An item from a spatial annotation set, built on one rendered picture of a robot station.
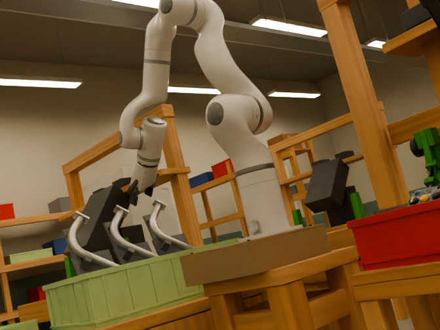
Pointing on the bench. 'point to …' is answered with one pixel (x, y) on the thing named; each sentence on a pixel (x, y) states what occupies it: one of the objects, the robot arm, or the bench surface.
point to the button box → (425, 194)
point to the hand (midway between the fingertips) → (141, 197)
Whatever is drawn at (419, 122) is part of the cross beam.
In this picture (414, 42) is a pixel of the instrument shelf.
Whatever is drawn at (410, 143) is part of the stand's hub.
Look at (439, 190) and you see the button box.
